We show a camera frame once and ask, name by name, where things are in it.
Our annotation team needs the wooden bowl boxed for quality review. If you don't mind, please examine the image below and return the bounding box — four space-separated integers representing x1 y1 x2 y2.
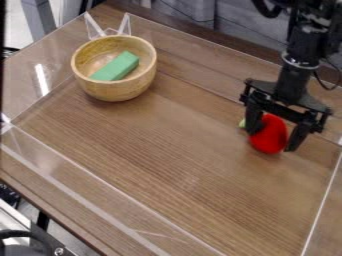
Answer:
71 35 158 102

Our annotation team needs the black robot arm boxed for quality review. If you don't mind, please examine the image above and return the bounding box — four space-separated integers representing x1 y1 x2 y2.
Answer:
240 0 342 154

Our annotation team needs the green rectangular block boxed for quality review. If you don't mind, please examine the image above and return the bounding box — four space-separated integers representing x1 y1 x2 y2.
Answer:
89 51 139 81

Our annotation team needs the clear acrylic tray enclosure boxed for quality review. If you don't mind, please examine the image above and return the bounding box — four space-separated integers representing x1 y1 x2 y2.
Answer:
0 17 342 256

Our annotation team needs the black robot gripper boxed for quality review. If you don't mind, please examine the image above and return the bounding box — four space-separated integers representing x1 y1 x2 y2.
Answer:
239 78 333 152

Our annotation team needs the grey post top left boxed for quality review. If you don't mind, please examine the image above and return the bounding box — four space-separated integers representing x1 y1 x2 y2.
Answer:
20 0 56 41

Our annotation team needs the black metal bracket with screw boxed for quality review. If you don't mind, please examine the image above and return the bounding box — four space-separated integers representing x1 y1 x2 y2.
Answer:
29 223 77 256

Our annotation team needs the red plush fruit green stem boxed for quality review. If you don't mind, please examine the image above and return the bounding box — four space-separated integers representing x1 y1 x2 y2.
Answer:
248 114 289 154

